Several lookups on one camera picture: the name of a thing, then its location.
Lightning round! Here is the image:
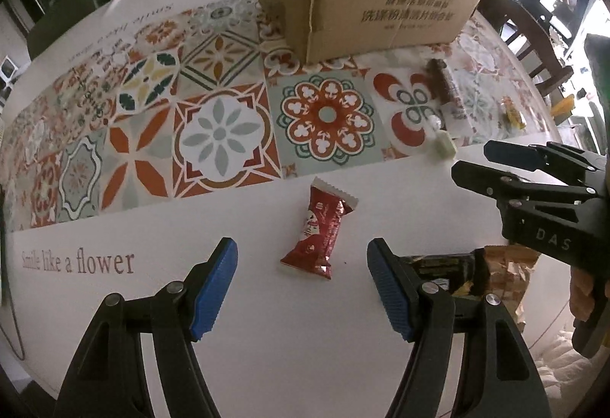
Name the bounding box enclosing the yellow orange snack pouch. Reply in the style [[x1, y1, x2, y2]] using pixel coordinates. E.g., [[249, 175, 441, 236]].
[[501, 96, 526, 131]]

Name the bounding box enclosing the tan crinkled snack bag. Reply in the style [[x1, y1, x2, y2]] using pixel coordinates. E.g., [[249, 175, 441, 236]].
[[482, 244, 540, 332]]

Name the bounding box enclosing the dark long snack bar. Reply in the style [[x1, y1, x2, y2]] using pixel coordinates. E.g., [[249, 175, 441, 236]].
[[426, 57, 470, 128]]

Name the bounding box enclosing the red candy bar wrapper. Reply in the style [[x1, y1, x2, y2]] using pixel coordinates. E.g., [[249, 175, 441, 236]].
[[280, 177, 359, 280]]

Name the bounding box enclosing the dark cheese cracker pack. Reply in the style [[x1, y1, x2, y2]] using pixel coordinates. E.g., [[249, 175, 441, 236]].
[[399, 250, 490, 297]]

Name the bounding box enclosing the person's right hand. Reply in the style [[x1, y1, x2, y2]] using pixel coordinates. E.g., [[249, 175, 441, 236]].
[[570, 267, 596, 322]]

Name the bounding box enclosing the small white green candy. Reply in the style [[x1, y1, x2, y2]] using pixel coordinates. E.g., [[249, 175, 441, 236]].
[[426, 114, 457, 160]]

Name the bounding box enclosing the brown wooden chair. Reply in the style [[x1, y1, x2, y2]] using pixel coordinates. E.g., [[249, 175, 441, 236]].
[[477, 0, 574, 97]]

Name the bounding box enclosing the patterned table runner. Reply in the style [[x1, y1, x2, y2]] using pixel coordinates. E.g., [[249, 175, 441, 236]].
[[1, 0, 551, 232]]

